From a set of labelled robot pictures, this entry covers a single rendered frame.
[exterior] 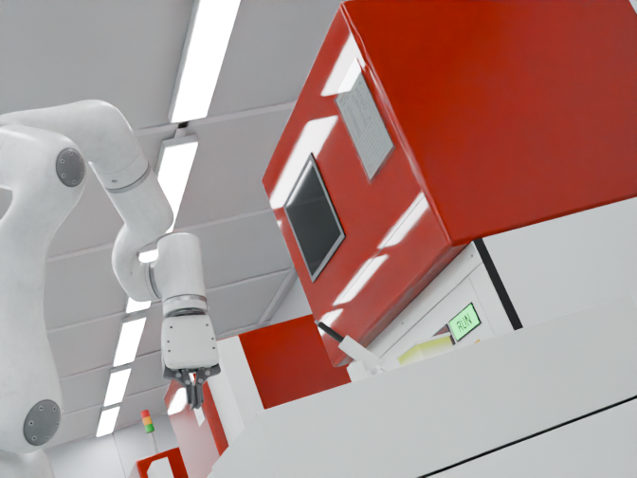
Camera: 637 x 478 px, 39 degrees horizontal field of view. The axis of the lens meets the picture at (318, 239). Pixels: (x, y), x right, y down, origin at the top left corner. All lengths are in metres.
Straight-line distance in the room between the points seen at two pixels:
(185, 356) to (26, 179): 0.49
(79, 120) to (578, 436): 0.90
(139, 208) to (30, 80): 2.06
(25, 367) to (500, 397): 0.71
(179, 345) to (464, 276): 0.59
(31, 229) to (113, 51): 2.23
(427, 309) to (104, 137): 0.86
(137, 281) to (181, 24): 1.94
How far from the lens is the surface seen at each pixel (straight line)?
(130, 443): 9.85
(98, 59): 3.62
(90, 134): 1.51
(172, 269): 1.74
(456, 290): 1.91
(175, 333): 1.71
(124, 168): 1.57
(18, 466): 1.58
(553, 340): 1.38
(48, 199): 1.39
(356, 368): 1.58
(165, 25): 3.55
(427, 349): 1.52
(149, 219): 1.63
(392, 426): 1.24
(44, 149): 1.38
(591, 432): 1.37
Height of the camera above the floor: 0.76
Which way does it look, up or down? 18 degrees up
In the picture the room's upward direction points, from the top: 22 degrees counter-clockwise
